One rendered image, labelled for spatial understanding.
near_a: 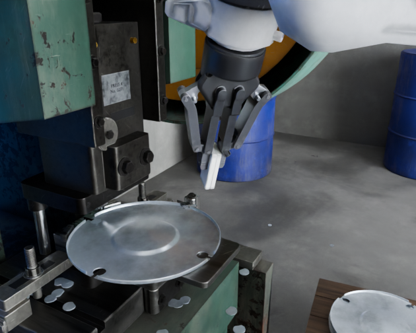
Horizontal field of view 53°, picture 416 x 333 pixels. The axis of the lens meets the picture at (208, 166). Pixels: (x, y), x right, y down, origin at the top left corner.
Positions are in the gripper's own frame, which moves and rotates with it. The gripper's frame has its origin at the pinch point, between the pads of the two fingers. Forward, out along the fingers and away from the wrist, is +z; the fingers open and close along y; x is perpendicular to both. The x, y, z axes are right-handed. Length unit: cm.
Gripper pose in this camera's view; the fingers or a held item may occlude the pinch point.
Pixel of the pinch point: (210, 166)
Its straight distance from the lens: 62.9
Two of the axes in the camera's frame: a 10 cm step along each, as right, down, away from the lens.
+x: -2.9, -6.6, 7.0
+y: 9.5, -0.8, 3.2
